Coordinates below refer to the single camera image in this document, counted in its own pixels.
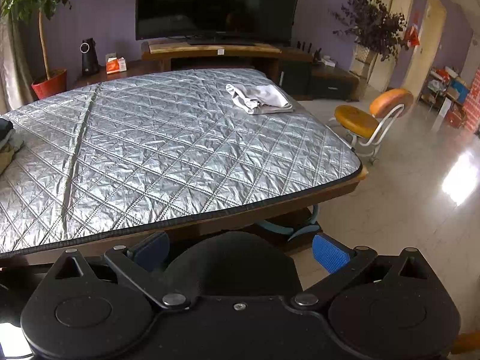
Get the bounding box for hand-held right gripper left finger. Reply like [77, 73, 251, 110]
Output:
[55, 230, 191, 312]

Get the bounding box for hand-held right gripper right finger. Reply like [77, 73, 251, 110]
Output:
[291, 233, 429, 312]

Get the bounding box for lavender garment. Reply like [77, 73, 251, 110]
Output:
[225, 83, 295, 115]

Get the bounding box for wooden table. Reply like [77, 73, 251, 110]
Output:
[0, 167, 370, 268]

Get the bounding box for black round stool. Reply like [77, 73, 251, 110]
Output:
[164, 230, 305, 298]

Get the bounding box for grey quilted bedspread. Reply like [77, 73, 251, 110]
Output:
[0, 68, 363, 256]

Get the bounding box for orange wooden chair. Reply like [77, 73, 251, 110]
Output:
[327, 87, 415, 166]

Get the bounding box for khaki garment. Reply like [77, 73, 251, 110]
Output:
[0, 145, 19, 176]

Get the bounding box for dark wooden cabinet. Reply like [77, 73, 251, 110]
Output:
[73, 59, 361, 103]

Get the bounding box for pale grey-green garment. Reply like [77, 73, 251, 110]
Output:
[0, 134, 25, 152]

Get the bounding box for orange tissue box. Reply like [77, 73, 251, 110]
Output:
[105, 56, 127, 75]

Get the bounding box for red plant pot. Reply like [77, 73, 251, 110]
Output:
[31, 68, 69, 101]

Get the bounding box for pile of coloured boxes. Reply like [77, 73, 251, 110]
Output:
[419, 65, 480, 133]

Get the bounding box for black cylindrical speaker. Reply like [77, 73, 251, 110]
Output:
[79, 38, 101, 76]

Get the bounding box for wooden television stand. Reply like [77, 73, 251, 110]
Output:
[140, 38, 314, 84]

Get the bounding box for beige curtain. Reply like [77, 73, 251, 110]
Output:
[0, 0, 35, 116]

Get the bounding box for dried purple flowers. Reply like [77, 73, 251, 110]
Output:
[329, 0, 410, 63]

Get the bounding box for red door hanging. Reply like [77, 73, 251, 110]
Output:
[404, 12, 421, 48]

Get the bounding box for black television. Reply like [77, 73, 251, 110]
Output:
[135, 0, 305, 46]

